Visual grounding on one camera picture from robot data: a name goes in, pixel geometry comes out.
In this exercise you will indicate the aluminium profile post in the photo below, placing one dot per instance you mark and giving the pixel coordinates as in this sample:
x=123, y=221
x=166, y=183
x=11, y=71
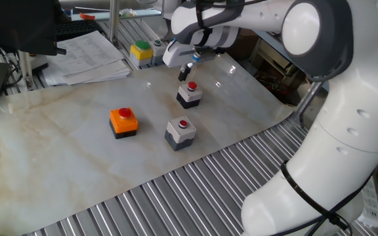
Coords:
x=307, y=100
x=27, y=70
x=114, y=23

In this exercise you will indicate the brown cardboard box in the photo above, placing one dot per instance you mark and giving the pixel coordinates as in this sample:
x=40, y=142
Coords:
x=243, y=44

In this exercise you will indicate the white grey box red button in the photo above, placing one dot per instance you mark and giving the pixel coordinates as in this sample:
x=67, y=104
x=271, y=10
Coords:
x=180, y=134

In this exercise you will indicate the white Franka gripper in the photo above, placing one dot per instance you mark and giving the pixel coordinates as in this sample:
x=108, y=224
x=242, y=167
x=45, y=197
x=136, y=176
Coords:
x=177, y=54

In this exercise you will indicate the metal wrist bracket blue caps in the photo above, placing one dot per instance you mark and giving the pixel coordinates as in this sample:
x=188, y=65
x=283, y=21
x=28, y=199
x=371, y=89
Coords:
x=205, y=56

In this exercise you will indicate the orange tape piece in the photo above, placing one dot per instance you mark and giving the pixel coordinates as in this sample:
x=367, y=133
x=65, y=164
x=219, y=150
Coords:
x=87, y=16

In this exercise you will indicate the yellow box green button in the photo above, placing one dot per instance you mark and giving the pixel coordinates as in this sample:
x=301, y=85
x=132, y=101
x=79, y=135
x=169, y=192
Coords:
x=140, y=54

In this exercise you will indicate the marble pattern table mat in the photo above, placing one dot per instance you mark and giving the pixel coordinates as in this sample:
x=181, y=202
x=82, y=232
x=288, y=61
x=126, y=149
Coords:
x=61, y=164

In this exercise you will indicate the black monitor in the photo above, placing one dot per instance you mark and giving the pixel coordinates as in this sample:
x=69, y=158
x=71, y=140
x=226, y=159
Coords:
x=18, y=26

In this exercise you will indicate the white power strip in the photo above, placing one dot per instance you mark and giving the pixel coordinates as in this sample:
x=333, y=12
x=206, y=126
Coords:
x=371, y=203

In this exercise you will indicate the orange box red mushroom button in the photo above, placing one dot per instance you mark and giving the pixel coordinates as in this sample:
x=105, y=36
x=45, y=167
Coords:
x=123, y=124

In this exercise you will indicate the grey box small green button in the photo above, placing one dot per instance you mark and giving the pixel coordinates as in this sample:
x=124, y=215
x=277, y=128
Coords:
x=157, y=52

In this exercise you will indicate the white black box red button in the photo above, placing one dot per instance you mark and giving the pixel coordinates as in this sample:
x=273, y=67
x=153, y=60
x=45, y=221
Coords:
x=189, y=96

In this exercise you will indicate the blue metal shelf rack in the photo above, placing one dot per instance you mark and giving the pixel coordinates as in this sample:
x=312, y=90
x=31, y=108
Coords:
x=274, y=44

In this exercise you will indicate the stack of printed papers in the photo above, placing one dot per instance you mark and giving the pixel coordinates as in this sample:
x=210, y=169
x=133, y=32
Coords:
x=87, y=59

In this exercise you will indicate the black computer keyboard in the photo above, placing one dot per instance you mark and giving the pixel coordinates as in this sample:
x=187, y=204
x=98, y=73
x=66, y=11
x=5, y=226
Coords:
x=74, y=29

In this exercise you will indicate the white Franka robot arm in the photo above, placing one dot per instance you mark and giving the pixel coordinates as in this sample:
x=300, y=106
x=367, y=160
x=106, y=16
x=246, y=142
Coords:
x=340, y=131

